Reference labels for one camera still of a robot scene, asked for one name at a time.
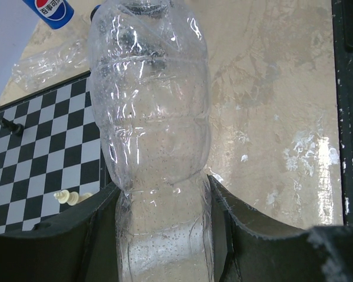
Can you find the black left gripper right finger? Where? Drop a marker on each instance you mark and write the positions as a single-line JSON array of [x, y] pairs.
[[251, 246]]

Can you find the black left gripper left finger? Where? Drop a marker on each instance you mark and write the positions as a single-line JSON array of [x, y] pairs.
[[77, 245]]

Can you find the clear bottle without label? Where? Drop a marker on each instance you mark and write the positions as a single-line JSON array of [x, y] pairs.
[[52, 66]]

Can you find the Pepsi labelled bottle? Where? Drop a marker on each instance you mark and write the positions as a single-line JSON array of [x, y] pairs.
[[55, 13]]

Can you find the cream chess piece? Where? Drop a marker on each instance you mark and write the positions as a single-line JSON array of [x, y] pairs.
[[71, 198]]

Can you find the black and silver chessboard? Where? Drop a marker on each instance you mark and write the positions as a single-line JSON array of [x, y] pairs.
[[58, 150]]

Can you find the black chess piece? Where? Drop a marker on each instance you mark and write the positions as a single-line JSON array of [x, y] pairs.
[[15, 128]]

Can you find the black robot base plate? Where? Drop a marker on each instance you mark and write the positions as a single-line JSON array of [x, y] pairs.
[[342, 19]]

